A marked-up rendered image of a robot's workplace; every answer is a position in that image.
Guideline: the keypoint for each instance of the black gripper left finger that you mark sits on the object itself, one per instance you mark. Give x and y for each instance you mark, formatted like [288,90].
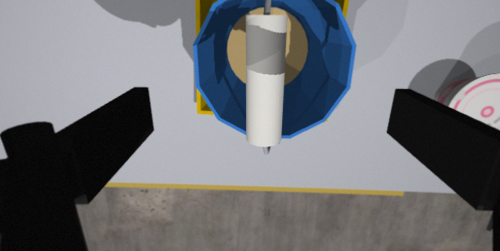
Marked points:
[39,211]

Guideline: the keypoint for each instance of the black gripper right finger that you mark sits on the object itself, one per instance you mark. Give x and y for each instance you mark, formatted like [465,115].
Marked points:
[462,151]

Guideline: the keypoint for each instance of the white and pink yogurt cup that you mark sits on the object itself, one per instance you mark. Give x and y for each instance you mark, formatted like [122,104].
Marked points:
[479,98]

